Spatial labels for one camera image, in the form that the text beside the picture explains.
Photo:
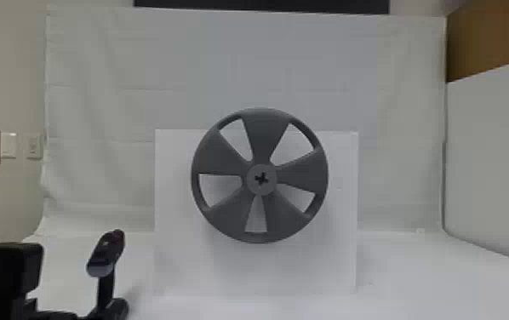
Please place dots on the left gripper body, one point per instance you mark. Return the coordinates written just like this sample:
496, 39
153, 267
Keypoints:
51, 315

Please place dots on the drill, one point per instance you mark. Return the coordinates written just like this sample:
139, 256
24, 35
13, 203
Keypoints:
105, 257

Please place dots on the grey wheel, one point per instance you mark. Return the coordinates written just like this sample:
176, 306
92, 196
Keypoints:
219, 158

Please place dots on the white panel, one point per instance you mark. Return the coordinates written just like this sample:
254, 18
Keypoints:
496, 165
254, 268

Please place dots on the brown wooden cupboard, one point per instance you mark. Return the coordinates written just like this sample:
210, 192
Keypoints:
478, 40

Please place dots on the white wall switch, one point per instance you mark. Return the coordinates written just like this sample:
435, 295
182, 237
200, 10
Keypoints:
34, 146
8, 145

